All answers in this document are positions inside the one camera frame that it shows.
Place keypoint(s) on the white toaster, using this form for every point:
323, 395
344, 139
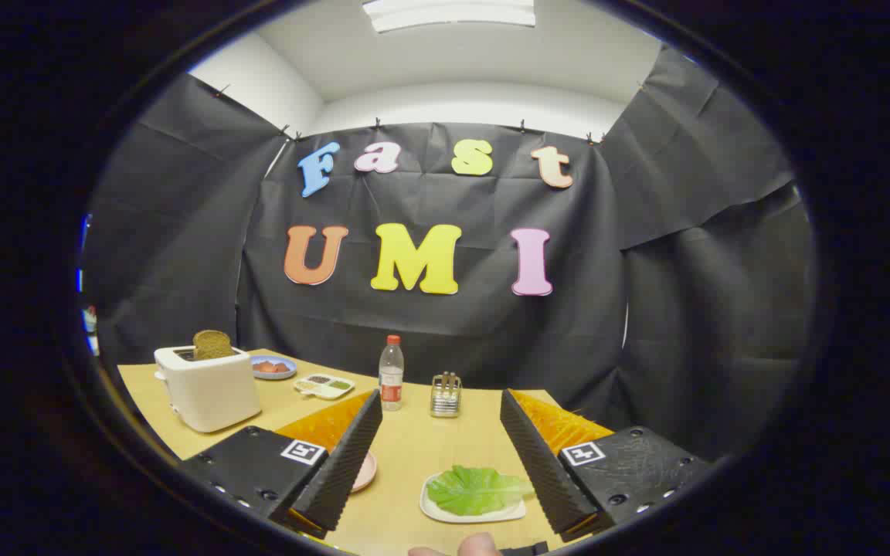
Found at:
213, 394

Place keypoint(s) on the clear bottle with red cap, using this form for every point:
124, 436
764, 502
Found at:
391, 378

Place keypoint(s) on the green lettuce leaf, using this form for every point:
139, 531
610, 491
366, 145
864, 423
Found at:
476, 490

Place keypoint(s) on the ceiling light panel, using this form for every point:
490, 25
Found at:
449, 11

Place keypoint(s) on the brown toasted bread slice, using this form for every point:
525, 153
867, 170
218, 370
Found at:
213, 344

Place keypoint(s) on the white divided seasoning dish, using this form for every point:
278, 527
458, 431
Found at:
324, 386

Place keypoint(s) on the white square plate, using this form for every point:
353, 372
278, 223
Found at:
445, 514

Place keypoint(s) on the black backdrop cloth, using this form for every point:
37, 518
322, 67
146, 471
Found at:
337, 324

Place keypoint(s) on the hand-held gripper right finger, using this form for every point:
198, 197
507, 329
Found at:
534, 455

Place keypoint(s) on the red and white object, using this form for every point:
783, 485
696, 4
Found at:
91, 328

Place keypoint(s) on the pink round plate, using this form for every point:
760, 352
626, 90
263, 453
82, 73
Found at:
364, 472

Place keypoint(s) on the blue plate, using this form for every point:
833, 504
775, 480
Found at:
259, 371

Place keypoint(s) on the red meat slices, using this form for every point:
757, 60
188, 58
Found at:
275, 367

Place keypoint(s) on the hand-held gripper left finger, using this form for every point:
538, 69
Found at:
352, 455

